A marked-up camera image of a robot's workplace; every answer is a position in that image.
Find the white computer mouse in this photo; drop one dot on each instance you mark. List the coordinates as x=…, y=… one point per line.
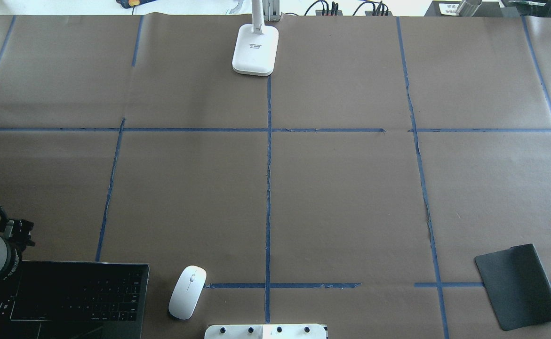
x=186, y=292

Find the grey laptop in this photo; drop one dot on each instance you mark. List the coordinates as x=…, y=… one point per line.
x=74, y=300

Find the black mouse pad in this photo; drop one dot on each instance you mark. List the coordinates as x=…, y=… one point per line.
x=517, y=286

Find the white desk lamp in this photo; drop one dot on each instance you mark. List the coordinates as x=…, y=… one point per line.
x=257, y=43

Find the far orange black usb hub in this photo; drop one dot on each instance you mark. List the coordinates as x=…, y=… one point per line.
x=324, y=8

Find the orange black usb hub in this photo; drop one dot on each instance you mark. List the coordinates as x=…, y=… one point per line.
x=372, y=8
x=324, y=8

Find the near orange black usb hub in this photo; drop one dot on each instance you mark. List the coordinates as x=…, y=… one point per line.
x=372, y=8

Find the black box with label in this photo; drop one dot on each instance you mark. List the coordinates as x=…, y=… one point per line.
x=447, y=8

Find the silver metal cup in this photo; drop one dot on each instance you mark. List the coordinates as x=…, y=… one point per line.
x=468, y=8

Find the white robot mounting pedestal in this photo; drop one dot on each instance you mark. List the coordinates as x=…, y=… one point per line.
x=267, y=331

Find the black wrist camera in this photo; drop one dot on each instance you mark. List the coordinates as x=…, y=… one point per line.
x=17, y=232

